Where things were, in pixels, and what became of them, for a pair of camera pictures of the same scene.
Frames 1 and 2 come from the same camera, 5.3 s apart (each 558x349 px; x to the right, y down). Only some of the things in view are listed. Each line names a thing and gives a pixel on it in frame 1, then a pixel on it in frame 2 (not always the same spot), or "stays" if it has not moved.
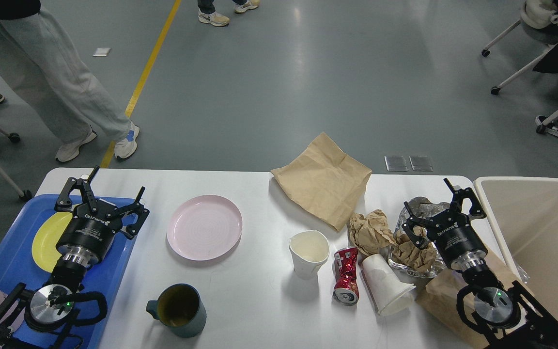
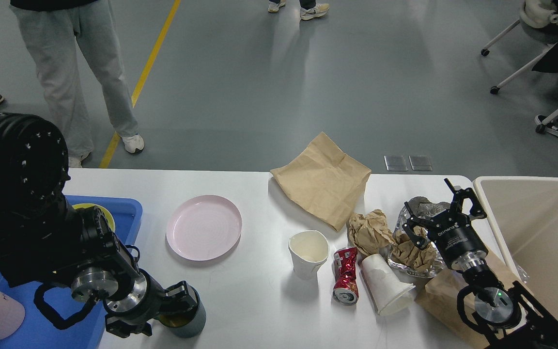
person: [35, 45] → [50, 28]
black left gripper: [89, 239] → [132, 299]
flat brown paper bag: [324, 182] stays
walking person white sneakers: [207, 14] → [309, 9]
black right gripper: [452, 231] stays
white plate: [204, 227] stays
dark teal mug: [179, 307] stays
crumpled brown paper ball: [371, 233] stays
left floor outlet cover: [395, 163] stays
